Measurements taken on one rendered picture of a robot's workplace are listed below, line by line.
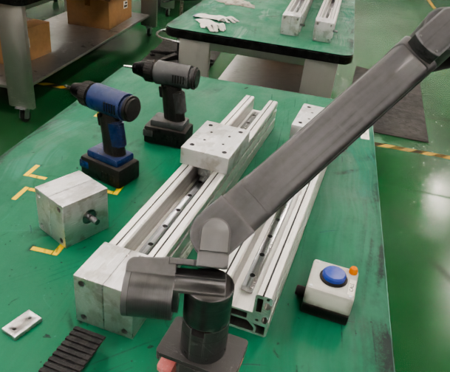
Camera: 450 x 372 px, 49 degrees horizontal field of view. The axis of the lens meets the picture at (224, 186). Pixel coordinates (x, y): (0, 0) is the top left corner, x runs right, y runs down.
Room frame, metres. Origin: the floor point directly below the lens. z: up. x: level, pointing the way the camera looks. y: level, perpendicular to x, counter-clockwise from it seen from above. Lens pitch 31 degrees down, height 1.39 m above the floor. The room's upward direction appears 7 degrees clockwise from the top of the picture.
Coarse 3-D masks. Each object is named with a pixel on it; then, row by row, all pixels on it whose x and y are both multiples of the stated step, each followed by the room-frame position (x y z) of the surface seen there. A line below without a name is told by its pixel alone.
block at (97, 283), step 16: (96, 256) 0.60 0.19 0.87; (112, 256) 0.60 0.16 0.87; (128, 256) 0.60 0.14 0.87; (144, 256) 0.61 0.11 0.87; (80, 272) 0.56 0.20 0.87; (96, 272) 0.56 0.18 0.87; (112, 272) 0.56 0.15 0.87; (80, 288) 0.55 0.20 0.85; (96, 288) 0.54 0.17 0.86; (112, 288) 0.53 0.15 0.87; (80, 304) 0.55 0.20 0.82; (96, 304) 0.54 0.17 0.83; (112, 304) 0.53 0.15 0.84; (80, 320) 0.55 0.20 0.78; (96, 320) 0.54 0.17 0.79; (112, 320) 0.53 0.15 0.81; (128, 320) 0.52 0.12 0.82; (144, 320) 0.56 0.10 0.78; (128, 336) 0.52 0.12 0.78
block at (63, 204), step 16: (64, 176) 0.82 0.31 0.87; (80, 176) 0.83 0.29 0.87; (48, 192) 0.76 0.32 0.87; (64, 192) 0.76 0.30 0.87; (80, 192) 0.77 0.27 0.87; (96, 192) 0.78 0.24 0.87; (48, 208) 0.75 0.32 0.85; (64, 208) 0.72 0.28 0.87; (80, 208) 0.75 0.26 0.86; (96, 208) 0.77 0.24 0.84; (48, 224) 0.75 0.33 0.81; (64, 224) 0.72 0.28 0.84; (80, 224) 0.74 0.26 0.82; (96, 224) 0.74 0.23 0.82; (64, 240) 0.72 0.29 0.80; (80, 240) 0.74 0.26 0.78
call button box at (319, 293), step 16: (320, 272) 0.66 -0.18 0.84; (304, 288) 0.66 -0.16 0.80; (320, 288) 0.62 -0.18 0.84; (336, 288) 0.63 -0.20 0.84; (352, 288) 0.63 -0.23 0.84; (304, 304) 0.62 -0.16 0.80; (320, 304) 0.61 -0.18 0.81; (336, 304) 0.61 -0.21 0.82; (352, 304) 0.61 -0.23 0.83; (336, 320) 0.61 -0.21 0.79
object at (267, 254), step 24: (312, 192) 0.89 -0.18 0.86; (288, 216) 0.84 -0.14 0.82; (264, 240) 0.74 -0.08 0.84; (288, 240) 0.71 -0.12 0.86; (240, 264) 0.64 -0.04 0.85; (264, 264) 0.67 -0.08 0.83; (288, 264) 0.68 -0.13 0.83; (240, 288) 0.62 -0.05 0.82; (264, 288) 0.58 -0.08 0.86; (240, 312) 0.58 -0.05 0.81; (264, 312) 0.56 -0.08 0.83; (264, 336) 0.56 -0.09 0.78
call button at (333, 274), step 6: (324, 270) 0.65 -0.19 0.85; (330, 270) 0.65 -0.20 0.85; (336, 270) 0.66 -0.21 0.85; (342, 270) 0.66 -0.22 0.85; (324, 276) 0.64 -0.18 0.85; (330, 276) 0.64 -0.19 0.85; (336, 276) 0.64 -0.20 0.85; (342, 276) 0.64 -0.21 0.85; (330, 282) 0.63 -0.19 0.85; (336, 282) 0.63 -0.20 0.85; (342, 282) 0.63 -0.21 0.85
